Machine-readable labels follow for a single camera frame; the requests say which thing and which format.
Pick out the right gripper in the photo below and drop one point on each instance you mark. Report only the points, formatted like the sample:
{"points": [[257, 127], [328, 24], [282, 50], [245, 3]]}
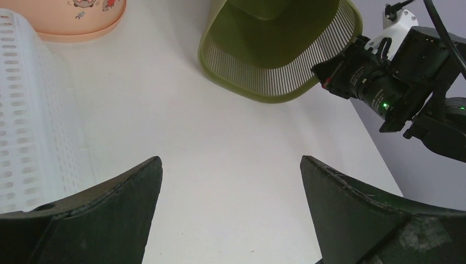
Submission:
{"points": [[397, 89]]}

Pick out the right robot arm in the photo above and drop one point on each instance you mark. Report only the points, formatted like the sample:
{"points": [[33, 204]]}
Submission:
{"points": [[440, 124]]}

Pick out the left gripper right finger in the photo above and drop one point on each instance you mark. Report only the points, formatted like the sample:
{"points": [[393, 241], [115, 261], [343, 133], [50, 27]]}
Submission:
{"points": [[356, 222]]}

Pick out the orange capybara bucket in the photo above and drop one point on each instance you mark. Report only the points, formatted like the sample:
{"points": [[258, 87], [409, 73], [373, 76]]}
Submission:
{"points": [[69, 21]]}

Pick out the clear white plastic tray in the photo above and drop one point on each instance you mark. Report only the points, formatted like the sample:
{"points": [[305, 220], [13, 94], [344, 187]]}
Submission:
{"points": [[44, 154]]}

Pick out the green mesh waste bin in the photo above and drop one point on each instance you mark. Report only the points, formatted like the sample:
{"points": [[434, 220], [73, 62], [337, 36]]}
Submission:
{"points": [[266, 50]]}

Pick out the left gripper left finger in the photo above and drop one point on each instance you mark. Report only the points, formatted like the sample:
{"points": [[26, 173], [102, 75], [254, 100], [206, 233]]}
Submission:
{"points": [[107, 223]]}

